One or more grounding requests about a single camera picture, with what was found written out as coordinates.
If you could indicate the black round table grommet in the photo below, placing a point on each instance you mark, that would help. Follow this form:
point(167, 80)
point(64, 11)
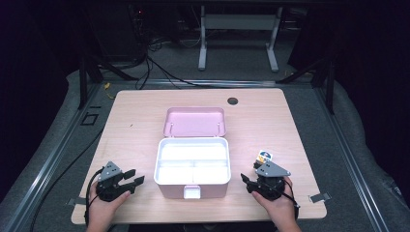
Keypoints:
point(232, 101)

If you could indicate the white metal desk frame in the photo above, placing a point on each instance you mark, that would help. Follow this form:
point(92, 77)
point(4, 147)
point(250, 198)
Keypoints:
point(238, 22)

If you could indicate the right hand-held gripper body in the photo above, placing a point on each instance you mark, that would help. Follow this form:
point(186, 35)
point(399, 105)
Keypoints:
point(270, 185)

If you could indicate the person's right hand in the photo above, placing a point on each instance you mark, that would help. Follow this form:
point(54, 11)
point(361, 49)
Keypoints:
point(283, 208)

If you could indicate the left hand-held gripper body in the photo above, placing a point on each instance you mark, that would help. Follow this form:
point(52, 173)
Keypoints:
point(109, 185)

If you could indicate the metal table clip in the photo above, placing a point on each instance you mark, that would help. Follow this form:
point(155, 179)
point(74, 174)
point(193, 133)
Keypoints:
point(319, 197)
point(75, 201)

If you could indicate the person's left hand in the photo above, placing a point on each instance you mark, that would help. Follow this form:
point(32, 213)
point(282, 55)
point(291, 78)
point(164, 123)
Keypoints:
point(101, 211)

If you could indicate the dark equipment cabinet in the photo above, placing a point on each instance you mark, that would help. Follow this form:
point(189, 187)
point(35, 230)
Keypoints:
point(119, 32)

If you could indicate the yellow plug on floor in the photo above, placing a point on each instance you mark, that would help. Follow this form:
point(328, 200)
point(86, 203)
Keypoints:
point(107, 86)

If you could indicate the black metal stand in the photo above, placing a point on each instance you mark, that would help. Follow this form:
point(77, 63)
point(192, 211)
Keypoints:
point(83, 80)
point(328, 87)

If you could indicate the aluminium floor rail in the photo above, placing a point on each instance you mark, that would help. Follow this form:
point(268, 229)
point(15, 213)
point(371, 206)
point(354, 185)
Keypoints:
point(351, 158)
point(212, 83)
point(45, 164)

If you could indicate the pink storage box with lid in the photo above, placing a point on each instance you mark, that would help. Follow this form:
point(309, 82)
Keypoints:
point(193, 154)

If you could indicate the small blue yellow packet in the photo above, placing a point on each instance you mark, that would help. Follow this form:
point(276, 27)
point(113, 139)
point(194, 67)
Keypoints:
point(265, 156)

